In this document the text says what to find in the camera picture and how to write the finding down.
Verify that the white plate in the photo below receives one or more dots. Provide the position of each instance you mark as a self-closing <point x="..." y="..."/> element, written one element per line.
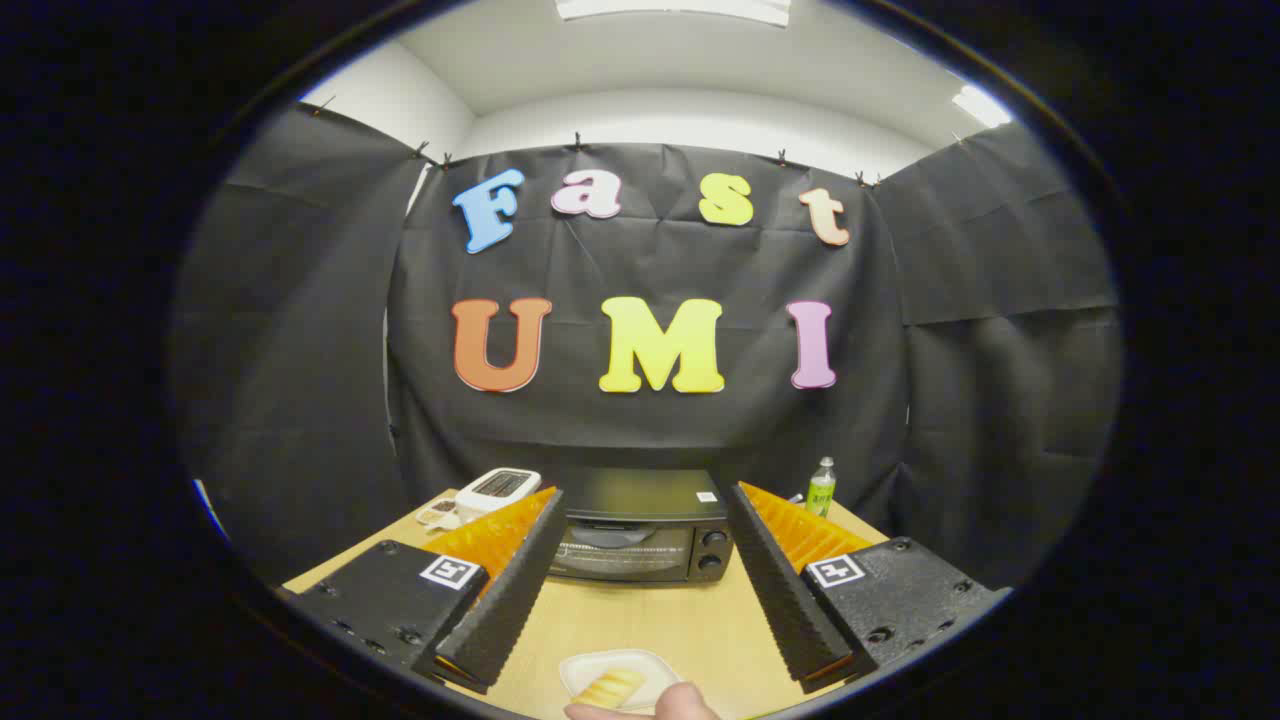
<point x="655" y="665"/>

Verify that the black toaster oven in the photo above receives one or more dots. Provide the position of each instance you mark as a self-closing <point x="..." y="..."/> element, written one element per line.
<point x="640" y="497"/>

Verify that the black backdrop cloth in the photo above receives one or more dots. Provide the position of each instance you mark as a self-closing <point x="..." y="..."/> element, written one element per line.
<point x="660" y="270"/>

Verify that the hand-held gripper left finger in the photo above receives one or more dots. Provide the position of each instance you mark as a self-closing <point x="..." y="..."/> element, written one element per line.
<point x="515" y="590"/>

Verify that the white pop-up toaster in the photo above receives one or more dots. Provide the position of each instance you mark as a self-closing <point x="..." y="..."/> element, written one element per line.
<point x="497" y="490"/>

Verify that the ceiling light panel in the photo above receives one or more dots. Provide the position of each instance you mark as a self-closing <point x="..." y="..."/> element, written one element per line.
<point x="675" y="8"/>
<point x="980" y="105"/>

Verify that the green label drink bottle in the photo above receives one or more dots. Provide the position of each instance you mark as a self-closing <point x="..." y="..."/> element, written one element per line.
<point x="821" y="490"/>

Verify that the bread roll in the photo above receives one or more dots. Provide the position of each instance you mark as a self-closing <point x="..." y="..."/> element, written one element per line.
<point x="610" y="688"/>

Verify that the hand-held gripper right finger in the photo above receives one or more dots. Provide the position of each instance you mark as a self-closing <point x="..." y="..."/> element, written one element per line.
<point x="775" y="590"/>

